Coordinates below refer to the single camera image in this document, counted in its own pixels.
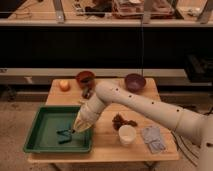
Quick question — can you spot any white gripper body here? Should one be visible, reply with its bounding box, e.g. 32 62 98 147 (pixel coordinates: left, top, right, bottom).
73 116 91 133

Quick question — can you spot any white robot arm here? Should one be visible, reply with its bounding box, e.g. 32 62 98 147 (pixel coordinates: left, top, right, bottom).
73 81 213 171

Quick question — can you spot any green plastic tray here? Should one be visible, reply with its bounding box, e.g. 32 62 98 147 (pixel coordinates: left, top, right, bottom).
23 106 93 153

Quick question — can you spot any green sponge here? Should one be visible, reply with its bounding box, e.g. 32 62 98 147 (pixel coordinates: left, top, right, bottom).
57 129 74 144

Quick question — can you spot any dark small object by bowl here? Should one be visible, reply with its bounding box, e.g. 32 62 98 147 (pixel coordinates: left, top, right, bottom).
82 87 92 99

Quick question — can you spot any bunch of dried brown grapes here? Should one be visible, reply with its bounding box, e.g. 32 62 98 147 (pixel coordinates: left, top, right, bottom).
112 114 137 130

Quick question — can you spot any wooden table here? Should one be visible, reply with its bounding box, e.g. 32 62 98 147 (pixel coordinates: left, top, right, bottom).
28 78 179 164

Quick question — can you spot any orange fruit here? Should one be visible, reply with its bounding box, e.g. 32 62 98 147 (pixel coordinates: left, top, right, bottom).
59 80 70 91

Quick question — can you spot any brown clay bowl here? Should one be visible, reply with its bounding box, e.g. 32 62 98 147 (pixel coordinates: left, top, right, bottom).
76 71 95 88

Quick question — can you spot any white paper cup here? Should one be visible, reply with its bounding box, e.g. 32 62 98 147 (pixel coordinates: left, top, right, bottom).
118 125 136 145

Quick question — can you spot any purple bowl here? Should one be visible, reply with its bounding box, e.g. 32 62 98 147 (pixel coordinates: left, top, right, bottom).
124 73 146 93

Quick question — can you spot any grey folded cloth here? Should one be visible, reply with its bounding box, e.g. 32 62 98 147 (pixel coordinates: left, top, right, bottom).
141 126 166 154

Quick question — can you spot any black cable on floor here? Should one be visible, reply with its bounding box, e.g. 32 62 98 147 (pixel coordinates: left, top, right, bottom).
171 131 201 166

